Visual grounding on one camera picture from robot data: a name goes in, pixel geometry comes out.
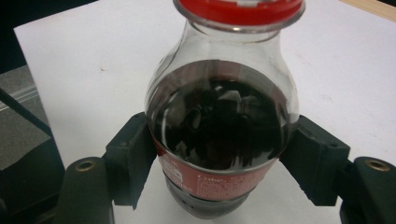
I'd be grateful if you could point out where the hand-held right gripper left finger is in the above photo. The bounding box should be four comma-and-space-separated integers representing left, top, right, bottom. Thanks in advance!
104, 111, 159, 210

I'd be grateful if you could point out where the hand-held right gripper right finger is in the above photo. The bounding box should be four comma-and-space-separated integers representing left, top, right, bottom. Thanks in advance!
277, 115, 351, 207

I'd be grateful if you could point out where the cola bottle with red cap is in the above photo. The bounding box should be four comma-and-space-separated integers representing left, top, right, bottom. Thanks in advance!
145, 0, 306, 220

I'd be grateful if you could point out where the wooden board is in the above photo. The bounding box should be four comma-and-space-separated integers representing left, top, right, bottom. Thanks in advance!
338, 0, 396, 23

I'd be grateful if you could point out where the black metal frame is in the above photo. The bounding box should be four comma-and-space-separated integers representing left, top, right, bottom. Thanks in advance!
0, 88, 66, 224

